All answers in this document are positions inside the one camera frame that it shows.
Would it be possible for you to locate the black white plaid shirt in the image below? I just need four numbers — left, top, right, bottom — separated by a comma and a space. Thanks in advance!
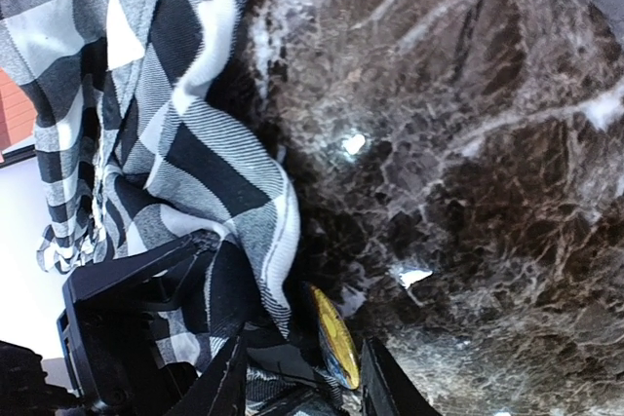
0, 0, 301, 402

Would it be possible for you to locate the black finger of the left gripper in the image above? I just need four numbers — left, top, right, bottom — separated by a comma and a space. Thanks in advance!
58, 235, 215, 401

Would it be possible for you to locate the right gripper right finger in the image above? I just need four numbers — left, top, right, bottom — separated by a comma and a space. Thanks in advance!
361, 337, 440, 416

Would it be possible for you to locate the orange plastic basin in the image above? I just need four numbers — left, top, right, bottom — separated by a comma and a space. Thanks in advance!
0, 70, 37, 150

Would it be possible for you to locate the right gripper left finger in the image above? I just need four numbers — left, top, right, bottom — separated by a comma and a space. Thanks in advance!
168, 334, 248, 416

